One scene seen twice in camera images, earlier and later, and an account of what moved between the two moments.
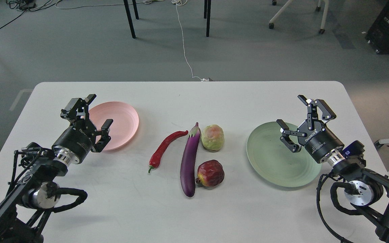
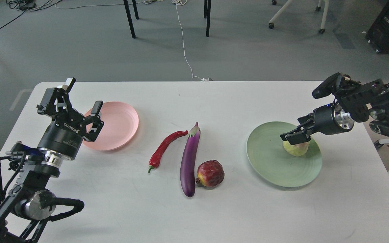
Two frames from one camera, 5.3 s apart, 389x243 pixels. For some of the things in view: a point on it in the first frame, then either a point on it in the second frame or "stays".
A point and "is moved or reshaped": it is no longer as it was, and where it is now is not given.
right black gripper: [319, 140] to [328, 120]
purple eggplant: [188, 164] stays
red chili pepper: [155, 159] stays
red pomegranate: [210, 173] stays
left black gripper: [75, 144] to [63, 136]
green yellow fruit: [212, 137] is moved or reshaped
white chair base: [321, 30] stays
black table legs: [133, 33] stays
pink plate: [124, 127] stays
